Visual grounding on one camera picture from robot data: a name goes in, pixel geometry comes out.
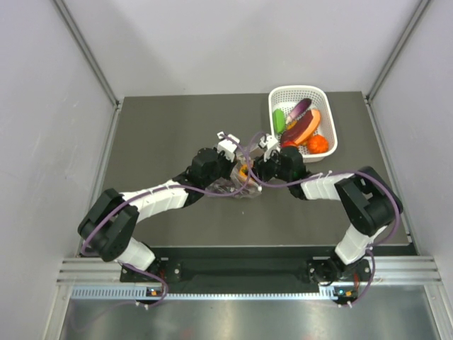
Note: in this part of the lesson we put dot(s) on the aluminium frame post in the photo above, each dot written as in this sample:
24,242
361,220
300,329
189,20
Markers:
403,38
78,37

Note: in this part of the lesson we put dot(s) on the purple fake eggplant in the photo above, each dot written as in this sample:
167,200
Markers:
298,110

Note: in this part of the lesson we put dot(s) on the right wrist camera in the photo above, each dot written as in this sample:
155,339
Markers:
269,144

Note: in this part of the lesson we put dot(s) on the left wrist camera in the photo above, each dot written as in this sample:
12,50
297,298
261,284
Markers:
228,143

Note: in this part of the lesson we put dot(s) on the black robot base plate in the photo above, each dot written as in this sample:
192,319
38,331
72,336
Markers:
253,269

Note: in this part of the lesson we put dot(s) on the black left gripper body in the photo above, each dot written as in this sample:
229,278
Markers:
223,166

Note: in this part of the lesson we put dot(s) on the orange fake pumpkin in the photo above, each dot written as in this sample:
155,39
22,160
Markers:
317,144

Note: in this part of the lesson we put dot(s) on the green fake vegetable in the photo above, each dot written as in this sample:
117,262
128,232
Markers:
279,123

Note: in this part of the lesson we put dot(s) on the clear zip top bag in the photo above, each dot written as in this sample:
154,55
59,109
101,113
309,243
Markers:
246,191

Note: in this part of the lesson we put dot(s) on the aluminium frame post left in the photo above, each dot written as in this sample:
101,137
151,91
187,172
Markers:
78,37

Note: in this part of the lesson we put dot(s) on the red yellow fake mango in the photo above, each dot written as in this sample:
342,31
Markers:
289,144

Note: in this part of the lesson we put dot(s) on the dark purple fake grapes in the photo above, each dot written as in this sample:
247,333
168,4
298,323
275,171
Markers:
225,187

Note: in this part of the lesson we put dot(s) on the aluminium frame post right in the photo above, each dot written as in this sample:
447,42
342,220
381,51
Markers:
403,38

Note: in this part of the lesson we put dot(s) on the white perforated plastic basket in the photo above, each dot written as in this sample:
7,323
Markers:
287,97

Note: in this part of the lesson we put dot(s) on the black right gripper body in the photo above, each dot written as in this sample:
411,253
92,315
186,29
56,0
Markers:
272,168

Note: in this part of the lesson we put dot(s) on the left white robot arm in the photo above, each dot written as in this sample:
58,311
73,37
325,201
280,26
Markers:
108,226

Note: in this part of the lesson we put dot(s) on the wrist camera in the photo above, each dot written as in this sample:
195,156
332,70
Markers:
228,143
269,144

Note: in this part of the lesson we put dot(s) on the fake papaya half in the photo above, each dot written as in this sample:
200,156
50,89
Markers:
305,127

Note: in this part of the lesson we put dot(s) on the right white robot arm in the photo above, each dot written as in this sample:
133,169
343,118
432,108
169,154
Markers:
369,203

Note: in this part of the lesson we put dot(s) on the small yellow fake fruit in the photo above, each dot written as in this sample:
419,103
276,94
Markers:
291,125

